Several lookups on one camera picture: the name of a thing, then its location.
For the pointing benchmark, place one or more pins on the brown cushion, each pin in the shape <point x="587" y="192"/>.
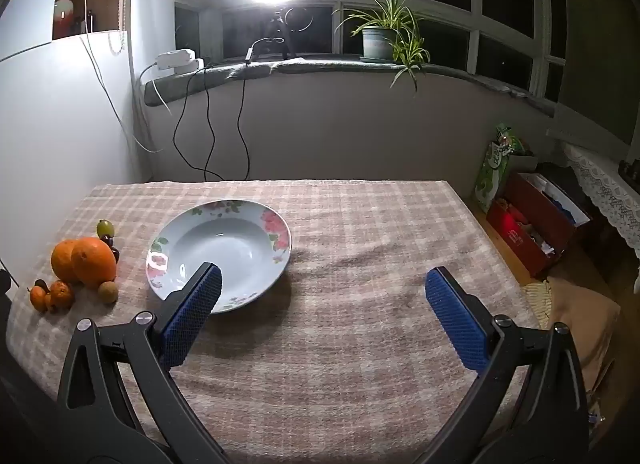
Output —
<point x="585" y="324"/>

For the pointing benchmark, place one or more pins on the white power strip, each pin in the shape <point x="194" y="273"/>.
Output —
<point x="175" y="61"/>

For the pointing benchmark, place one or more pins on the checked beige tablecloth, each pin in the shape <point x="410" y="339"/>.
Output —
<point x="350" y="294"/>

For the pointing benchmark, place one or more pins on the potted spider plant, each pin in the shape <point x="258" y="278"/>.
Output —
<point x="377" y="41"/>

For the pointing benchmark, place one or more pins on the white refrigerator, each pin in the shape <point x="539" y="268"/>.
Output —
<point x="50" y="144"/>

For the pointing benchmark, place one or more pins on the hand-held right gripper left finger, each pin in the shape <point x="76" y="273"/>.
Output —
<point x="192" y="314"/>

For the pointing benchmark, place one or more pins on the large red cardboard box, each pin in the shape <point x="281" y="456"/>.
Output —
<point x="545" y="214"/>

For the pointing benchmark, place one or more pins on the white lace cloth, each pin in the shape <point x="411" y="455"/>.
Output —
<point x="605" y="194"/>

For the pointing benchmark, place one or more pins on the large orange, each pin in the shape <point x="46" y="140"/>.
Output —
<point x="61" y="261"/>
<point x="92" y="261"/>

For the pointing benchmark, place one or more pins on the white window frame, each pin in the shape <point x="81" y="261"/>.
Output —
<point x="475" y="24"/>

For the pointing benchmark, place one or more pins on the red ornament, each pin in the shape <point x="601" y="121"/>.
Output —
<point x="63" y="14"/>

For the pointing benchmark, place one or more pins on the floral white plate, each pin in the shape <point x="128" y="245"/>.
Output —
<point x="225" y="244"/>

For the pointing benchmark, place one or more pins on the small red cardboard box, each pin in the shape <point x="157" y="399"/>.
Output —
<point x="517" y="239"/>

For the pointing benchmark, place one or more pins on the green printed bag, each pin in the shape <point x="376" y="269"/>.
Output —
<point x="487" y="174"/>

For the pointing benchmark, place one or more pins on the brown round fruit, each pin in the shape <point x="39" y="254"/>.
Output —
<point x="107" y="291"/>

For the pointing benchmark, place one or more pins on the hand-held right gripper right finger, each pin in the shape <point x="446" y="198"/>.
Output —
<point x="457" y="324"/>

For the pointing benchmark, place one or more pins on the green round fruit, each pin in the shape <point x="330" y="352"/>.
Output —
<point x="105" y="229"/>

